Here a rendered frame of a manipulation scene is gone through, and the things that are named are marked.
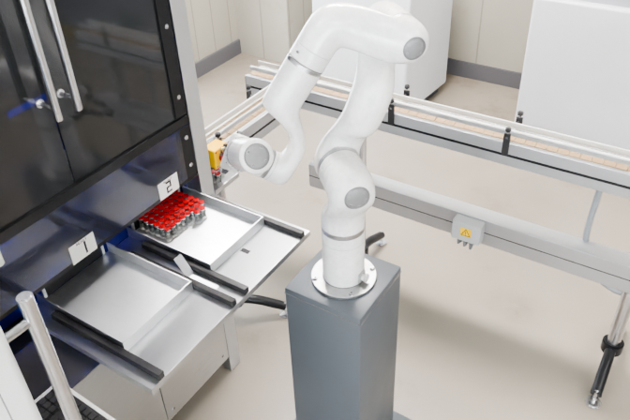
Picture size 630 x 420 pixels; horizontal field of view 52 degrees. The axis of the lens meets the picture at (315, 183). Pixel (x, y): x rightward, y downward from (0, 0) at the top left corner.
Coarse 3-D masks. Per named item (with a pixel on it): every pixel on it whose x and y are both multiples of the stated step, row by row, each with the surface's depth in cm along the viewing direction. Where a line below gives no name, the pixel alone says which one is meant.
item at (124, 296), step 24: (96, 264) 193; (120, 264) 193; (144, 264) 190; (72, 288) 185; (96, 288) 185; (120, 288) 184; (144, 288) 184; (168, 288) 184; (192, 288) 182; (72, 312) 177; (96, 312) 177; (120, 312) 177; (144, 312) 176; (168, 312) 176; (120, 336) 170
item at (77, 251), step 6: (90, 234) 179; (84, 240) 178; (90, 240) 179; (72, 246) 174; (78, 246) 176; (90, 246) 180; (96, 246) 182; (72, 252) 175; (78, 252) 177; (84, 252) 179; (90, 252) 181; (72, 258) 176; (78, 258) 177
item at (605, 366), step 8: (608, 344) 255; (608, 352) 253; (616, 352) 255; (608, 360) 251; (600, 368) 250; (608, 368) 250; (600, 376) 248; (592, 384) 249; (600, 384) 247; (592, 392) 246; (600, 392) 246; (592, 400) 248; (600, 400) 250; (592, 408) 247
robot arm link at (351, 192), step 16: (336, 160) 162; (352, 160) 161; (320, 176) 166; (336, 176) 158; (352, 176) 157; (368, 176) 159; (336, 192) 158; (352, 192) 156; (368, 192) 158; (336, 208) 160; (352, 208) 159; (368, 208) 166; (336, 224) 170; (352, 224) 170
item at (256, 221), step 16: (192, 192) 218; (208, 208) 214; (224, 208) 213; (240, 208) 208; (192, 224) 207; (208, 224) 207; (224, 224) 207; (240, 224) 207; (256, 224) 202; (144, 240) 200; (160, 240) 201; (176, 240) 201; (192, 240) 201; (208, 240) 201; (224, 240) 200; (240, 240) 197; (192, 256) 190; (208, 256) 194; (224, 256) 192
